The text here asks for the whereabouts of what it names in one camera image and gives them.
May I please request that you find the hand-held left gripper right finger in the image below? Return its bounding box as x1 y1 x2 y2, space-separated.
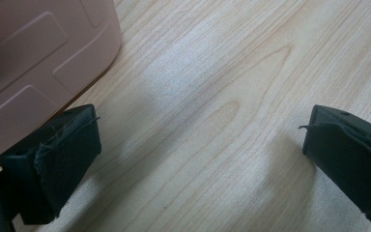
299 104 371 227

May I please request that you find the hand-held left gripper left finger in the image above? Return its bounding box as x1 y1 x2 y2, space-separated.
0 103 102 226

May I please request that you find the pink plastic container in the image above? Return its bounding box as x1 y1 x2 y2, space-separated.
0 0 123 171

